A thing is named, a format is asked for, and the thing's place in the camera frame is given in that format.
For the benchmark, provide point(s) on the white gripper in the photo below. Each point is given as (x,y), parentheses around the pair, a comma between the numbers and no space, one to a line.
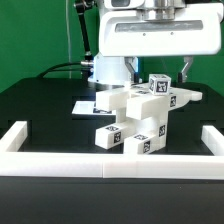
(159,28)

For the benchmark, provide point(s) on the white chair back bar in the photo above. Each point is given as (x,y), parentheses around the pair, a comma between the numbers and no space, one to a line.
(148,105)

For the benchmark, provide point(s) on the white chair seat part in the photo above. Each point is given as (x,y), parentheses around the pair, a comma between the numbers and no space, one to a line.
(156,123)

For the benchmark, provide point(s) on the white tag sheet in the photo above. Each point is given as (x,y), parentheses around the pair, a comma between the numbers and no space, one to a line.
(89,108)

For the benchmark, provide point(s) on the black camera stand pole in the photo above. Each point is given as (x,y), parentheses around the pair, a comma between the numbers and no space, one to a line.
(81,7)

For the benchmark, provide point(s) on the white U-shaped fence frame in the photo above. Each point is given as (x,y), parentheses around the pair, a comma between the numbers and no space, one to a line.
(14,162)

